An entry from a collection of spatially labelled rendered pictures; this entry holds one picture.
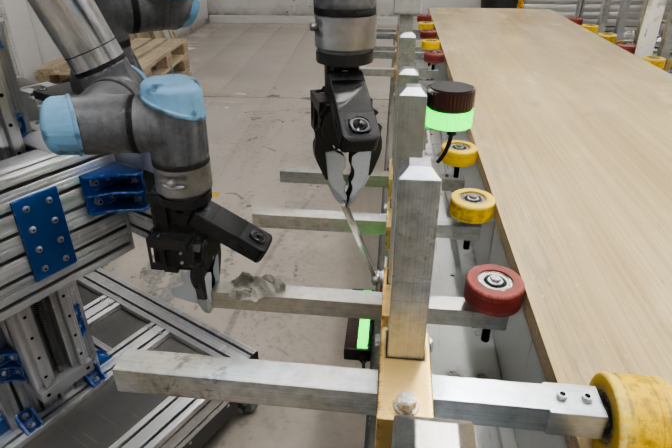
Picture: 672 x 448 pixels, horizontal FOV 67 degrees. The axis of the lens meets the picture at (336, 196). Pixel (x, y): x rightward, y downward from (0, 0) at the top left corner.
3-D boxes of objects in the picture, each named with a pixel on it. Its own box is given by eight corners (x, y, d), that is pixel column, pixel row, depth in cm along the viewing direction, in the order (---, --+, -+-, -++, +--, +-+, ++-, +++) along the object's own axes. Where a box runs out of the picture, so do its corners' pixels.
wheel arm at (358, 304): (212, 313, 78) (209, 290, 76) (219, 298, 81) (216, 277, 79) (504, 335, 74) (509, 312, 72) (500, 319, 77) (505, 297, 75)
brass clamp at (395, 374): (367, 455, 46) (369, 417, 44) (374, 348, 58) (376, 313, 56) (437, 462, 46) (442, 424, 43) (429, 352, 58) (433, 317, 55)
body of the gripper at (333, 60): (360, 126, 74) (363, 40, 68) (379, 148, 67) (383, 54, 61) (308, 130, 72) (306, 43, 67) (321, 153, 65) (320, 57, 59)
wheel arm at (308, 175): (280, 185, 124) (279, 169, 122) (282, 179, 127) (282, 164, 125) (463, 195, 119) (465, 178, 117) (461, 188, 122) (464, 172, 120)
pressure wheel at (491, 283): (460, 356, 74) (470, 292, 68) (455, 319, 81) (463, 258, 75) (517, 361, 73) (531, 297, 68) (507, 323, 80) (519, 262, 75)
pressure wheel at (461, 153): (457, 201, 116) (463, 154, 111) (430, 189, 121) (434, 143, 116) (478, 190, 121) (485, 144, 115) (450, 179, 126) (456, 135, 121)
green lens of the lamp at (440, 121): (425, 130, 64) (426, 113, 63) (423, 115, 69) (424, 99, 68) (474, 132, 63) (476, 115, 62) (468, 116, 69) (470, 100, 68)
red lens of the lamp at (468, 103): (427, 111, 63) (428, 93, 62) (425, 97, 68) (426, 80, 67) (477, 113, 62) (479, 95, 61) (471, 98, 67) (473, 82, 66)
